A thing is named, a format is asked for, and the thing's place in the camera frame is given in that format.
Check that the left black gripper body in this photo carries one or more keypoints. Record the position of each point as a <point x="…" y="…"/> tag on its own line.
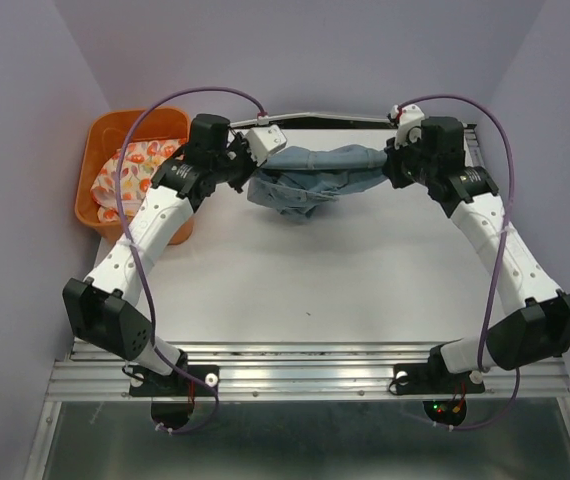
<point x="239" y="163"/>

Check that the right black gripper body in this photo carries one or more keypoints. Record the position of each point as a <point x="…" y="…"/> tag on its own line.
<point x="411" y="165"/>

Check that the blue denim skirt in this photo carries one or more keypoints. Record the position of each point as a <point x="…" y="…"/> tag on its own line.
<point x="296" y="181"/>

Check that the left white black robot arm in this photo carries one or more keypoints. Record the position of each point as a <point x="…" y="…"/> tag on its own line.
<point x="101" y="308"/>

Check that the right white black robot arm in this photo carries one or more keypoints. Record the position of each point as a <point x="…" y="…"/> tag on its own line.
<point x="429" y="151"/>

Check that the floral orange white skirt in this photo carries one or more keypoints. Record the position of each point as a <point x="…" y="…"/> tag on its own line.
<point x="141" y="161"/>

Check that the orange plastic basket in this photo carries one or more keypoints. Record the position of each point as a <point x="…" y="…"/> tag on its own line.
<point x="105" y="137"/>

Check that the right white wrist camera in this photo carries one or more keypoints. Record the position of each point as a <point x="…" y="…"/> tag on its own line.
<point x="407" y="123"/>

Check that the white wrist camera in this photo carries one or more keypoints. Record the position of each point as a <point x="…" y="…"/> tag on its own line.
<point x="407" y="123"/>
<point x="264" y="142"/>

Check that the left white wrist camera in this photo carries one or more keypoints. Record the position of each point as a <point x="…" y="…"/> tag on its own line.
<point x="264" y="142"/>

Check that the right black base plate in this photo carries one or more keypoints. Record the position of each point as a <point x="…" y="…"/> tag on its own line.
<point x="420" y="379"/>

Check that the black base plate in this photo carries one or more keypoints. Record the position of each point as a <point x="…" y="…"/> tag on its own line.
<point x="147" y="384"/>
<point x="420" y="379"/>

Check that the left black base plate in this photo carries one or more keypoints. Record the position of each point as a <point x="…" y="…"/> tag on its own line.
<point x="147" y="384"/>

